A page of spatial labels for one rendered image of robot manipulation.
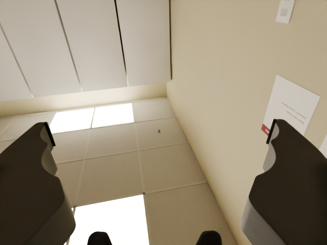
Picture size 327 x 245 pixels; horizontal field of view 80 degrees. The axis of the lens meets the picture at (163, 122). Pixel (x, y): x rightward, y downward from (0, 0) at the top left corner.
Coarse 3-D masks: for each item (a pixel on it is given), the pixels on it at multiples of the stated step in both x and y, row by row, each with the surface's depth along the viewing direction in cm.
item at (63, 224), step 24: (24, 144) 9; (48, 144) 11; (0, 168) 8; (24, 168) 8; (48, 168) 9; (0, 192) 7; (24, 192) 7; (48, 192) 7; (0, 216) 6; (24, 216) 6; (48, 216) 6; (72, 216) 7; (0, 240) 5; (24, 240) 5; (48, 240) 6
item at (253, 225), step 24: (288, 144) 9; (312, 144) 9; (264, 168) 10; (288, 168) 8; (312, 168) 8; (264, 192) 7; (288, 192) 7; (312, 192) 7; (264, 216) 6; (288, 216) 6; (312, 216) 6; (264, 240) 6; (288, 240) 5; (312, 240) 5
